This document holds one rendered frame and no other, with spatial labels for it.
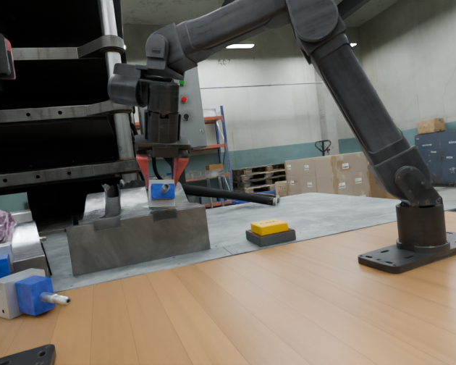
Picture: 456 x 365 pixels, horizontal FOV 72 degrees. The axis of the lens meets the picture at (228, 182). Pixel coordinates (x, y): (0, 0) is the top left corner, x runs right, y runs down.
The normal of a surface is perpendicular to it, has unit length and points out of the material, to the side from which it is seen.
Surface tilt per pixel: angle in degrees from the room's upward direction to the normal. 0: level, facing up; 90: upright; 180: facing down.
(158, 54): 90
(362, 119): 90
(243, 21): 93
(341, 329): 0
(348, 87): 91
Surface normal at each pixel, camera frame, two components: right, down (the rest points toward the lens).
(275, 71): 0.29, 0.02
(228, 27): -0.26, 0.14
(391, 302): -0.12, -0.99
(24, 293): -0.50, 0.11
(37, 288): 0.85, -0.08
